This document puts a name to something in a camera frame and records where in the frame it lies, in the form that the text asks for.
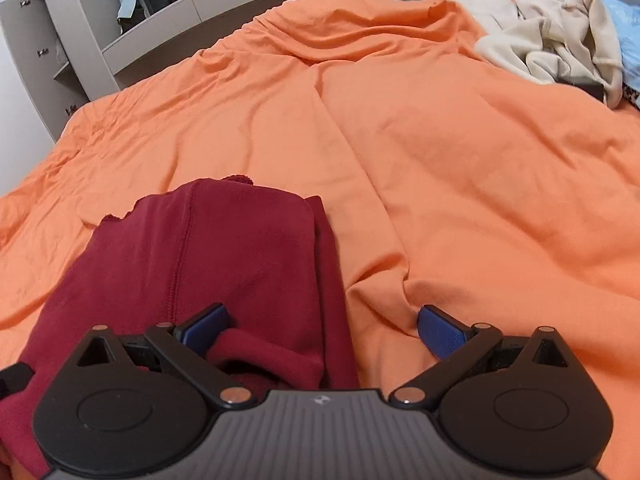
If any grey built-in cabinet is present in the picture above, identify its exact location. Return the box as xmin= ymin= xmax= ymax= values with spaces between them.
xmin=0 ymin=0 xmax=493 ymax=143

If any dark red knit sweater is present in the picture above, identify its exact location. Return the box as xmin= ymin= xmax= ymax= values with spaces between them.
xmin=0 ymin=174 xmax=362 ymax=480

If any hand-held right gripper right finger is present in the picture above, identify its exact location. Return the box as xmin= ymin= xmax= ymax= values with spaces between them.
xmin=389 ymin=304 xmax=571 ymax=408

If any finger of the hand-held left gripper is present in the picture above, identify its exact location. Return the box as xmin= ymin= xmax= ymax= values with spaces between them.
xmin=0 ymin=364 xmax=35 ymax=399

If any light blue cloth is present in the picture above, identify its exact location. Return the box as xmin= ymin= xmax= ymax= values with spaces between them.
xmin=596 ymin=0 xmax=640 ymax=92

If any cream hooded garment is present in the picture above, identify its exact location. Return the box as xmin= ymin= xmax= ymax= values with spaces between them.
xmin=474 ymin=0 xmax=625 ymax=109

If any flat black object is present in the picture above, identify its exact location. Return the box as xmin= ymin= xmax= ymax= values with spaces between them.
xmin=556 ymin=75 xmax=607 ymax=105

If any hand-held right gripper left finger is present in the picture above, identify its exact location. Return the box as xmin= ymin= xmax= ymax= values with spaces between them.
xmin=75 ymin=302 xmax=253 ymax=408

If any orange bed sheet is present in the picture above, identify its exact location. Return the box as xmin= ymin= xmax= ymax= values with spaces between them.
xmin=0 ymin=0 xmax=640 ymax=480

